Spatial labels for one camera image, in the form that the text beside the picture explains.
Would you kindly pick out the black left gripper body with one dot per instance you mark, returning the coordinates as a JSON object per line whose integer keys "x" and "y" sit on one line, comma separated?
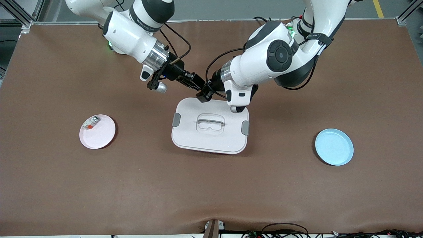
{"x": 213, "y": 84}

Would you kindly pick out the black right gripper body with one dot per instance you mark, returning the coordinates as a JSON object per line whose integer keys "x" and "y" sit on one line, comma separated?
{"x": 175, "y": 70}

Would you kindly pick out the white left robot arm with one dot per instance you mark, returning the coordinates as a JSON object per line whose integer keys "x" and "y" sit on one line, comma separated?
{"x": 264, "y": 66}

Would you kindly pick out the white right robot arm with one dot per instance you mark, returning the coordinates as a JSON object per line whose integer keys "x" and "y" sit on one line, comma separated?
{"x": 129, "y": 33}

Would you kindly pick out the white lidded box grey latches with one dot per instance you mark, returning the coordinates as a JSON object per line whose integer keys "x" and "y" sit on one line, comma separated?
{"x": 211, "y": 138}

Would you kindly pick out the brown table mat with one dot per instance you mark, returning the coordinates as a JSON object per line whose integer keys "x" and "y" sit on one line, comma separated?
{"x": 211, "y": 191}

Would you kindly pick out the white connector orange lever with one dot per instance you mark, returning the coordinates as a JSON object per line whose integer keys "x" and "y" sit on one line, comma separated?
{"x": 91, "y": 123}

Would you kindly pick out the pink round plate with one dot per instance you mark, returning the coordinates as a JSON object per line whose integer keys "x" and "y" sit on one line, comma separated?
{"x": 99, "y": 137}

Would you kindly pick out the light blue round plate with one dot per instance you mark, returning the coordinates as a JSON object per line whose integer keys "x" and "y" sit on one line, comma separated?
{"x": 333, "y": 148}

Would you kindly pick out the brown camera mount bracket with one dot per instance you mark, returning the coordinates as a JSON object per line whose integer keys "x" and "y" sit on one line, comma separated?
{"x": 213, "y": 229}

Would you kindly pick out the aluminium frame profile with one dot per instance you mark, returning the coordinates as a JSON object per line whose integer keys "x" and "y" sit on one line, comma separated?
{"x": 401, "y": 20}
{"x": 38, "y": 11}

